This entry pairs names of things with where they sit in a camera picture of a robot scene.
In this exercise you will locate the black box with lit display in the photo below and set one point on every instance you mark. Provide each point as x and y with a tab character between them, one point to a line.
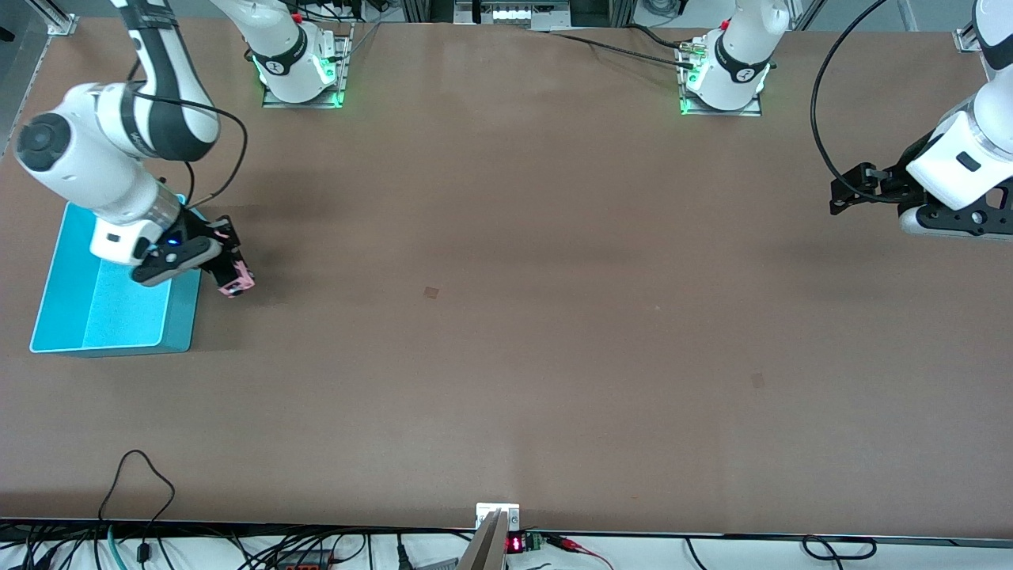
514	12

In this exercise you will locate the red LED display module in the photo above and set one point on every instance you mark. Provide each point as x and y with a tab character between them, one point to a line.
514	544

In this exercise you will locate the aluminium frame profile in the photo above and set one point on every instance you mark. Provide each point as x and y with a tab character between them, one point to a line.
967	39
57	22

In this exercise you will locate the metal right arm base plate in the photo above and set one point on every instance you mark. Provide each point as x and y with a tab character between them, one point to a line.
273	101

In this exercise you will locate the grey metal mount bar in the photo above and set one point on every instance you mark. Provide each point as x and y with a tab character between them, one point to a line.
483	550

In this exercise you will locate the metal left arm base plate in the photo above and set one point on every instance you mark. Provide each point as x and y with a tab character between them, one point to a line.
752	111

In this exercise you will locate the green terminal block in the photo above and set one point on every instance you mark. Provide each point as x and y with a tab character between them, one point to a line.
534	541

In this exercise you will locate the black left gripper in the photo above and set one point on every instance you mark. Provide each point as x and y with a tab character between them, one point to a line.
901	180

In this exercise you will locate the silver camera mount plate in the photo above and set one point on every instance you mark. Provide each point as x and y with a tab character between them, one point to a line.
497	511

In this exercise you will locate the black power strip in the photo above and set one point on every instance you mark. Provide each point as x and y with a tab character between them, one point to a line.
305	562

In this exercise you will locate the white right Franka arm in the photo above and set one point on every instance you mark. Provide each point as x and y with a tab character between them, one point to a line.
95	174

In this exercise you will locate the pink jeep toy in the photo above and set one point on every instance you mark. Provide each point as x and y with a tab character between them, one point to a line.
237	286

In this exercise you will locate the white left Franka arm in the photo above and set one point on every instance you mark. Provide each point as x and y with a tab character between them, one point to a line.
744	47

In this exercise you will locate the turquoise plastic bin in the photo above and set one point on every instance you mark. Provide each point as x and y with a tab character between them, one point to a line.
119	324

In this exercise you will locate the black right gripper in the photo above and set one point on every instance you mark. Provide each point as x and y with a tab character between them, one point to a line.
202	233

